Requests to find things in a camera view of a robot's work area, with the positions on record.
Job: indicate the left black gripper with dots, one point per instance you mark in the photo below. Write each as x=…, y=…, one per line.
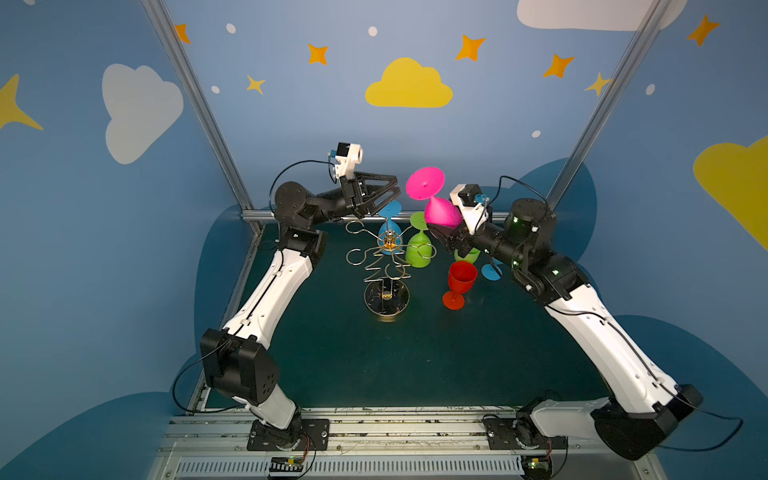
x=354, y=194

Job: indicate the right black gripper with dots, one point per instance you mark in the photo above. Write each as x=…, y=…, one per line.
x=459, y=231

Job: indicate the green wine glass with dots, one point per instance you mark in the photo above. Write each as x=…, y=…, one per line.
x=471, y=257
x=419, y=250

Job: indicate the red wine glass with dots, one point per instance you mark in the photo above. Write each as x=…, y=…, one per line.
x=462, y=276

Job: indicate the green wine glass back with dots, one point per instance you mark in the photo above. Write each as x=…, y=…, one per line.
x=419, y=250

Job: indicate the blue wine glass front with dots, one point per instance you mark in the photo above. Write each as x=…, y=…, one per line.
x=492, y=270

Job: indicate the blue wine glass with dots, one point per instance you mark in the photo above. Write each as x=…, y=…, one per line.
x=492, y=270
x=389, y=213

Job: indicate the pink wine glass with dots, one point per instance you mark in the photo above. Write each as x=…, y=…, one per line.
x=425, y=184

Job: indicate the gold wire wine glass rack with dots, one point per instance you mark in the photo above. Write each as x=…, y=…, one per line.
x=386, y=294

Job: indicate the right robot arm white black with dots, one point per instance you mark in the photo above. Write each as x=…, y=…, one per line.
x=644, y=405

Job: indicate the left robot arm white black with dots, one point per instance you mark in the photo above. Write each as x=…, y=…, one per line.
x=236, y=359

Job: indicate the blue wine glass back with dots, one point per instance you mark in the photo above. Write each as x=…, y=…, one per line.
x=389, y=213

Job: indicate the right circuit board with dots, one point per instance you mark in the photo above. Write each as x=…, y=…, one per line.
x=536, y=468

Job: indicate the circuit board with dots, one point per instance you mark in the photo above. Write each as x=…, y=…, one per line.
x=536, y=468
x=290, y=467

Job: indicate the left circuit board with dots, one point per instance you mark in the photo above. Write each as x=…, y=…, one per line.
x=290, y=467

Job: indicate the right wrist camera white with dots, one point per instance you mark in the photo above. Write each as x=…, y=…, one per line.
x=473, y=205

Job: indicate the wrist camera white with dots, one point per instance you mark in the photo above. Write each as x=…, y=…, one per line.
x=344, y=160
x=473, y=205

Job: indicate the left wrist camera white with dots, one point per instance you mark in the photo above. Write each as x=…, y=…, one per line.
x=344, y=160

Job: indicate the aluminium frame back bar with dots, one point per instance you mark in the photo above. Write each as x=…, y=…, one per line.
x=404, y=216

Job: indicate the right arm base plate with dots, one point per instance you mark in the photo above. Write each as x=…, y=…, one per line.
x=507, y=433

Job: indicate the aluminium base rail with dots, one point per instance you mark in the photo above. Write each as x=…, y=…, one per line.
x=382, y=443

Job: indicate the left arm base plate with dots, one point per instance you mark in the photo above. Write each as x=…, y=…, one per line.
x=302, y=434

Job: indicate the aluminium frame left post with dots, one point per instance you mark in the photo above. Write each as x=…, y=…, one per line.
x=161, y=20

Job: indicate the aluminium frame post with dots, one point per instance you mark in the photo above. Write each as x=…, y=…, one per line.
x=161, y=20
x=637, y=49

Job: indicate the aluminium frame right post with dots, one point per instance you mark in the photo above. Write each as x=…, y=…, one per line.
x=637, y=49

